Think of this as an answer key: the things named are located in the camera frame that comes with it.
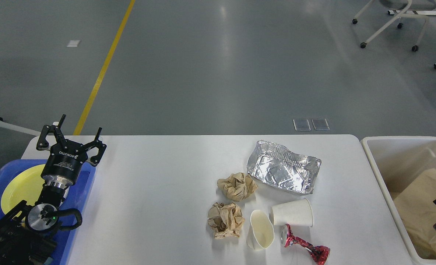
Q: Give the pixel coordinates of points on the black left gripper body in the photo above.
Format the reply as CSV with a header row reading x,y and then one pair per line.
x,y
63,166

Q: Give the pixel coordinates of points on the brown paper bag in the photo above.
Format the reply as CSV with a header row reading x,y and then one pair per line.
x,y
418,213

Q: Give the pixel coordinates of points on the yellow plastic plate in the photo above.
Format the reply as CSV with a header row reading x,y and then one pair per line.
x,y
27,186

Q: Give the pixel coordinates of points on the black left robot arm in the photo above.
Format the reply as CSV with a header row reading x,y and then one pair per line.
x,y
26,232

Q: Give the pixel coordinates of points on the white pink plate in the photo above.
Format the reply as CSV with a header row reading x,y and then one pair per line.
x,y
65,194

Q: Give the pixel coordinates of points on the white waste bin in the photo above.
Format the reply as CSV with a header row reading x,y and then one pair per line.
x,y
396,161

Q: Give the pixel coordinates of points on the white paper on floor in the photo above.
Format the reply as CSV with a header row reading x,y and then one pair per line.
x,y
73,43

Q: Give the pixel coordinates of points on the red foil wrapper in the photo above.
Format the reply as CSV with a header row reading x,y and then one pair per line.
x,y
319,253

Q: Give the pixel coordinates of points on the white paper cup lying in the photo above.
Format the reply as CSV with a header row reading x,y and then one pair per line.
x,y
298,212

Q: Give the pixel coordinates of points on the crumpled brown paper lower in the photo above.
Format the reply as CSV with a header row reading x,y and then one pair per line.
x,y
225,220

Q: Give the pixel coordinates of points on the crumpled brown paper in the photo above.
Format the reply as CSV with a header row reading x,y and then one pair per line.
x,y
238,186
225,220

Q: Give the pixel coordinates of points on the right floor socket plate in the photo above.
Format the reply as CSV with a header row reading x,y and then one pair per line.
x,y
320,124

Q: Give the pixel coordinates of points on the floor socket plate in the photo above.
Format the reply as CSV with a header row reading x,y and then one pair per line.
x,y
320,124
301,125

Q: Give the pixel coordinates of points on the crumpled brown paper upper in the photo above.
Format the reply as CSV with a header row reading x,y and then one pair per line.
x,y
238,186

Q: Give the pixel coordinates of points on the left floor socket plate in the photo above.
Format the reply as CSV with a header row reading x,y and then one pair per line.
x,y
301,125

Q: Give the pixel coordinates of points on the crumpled aluminium foil tray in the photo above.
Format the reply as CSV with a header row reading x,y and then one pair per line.
x,y
275,165

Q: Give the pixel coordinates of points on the cream paper cup open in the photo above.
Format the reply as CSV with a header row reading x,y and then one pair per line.
x,y
261,231

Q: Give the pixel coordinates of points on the white rolling chair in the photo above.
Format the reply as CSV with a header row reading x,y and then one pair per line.
x,y
409,9

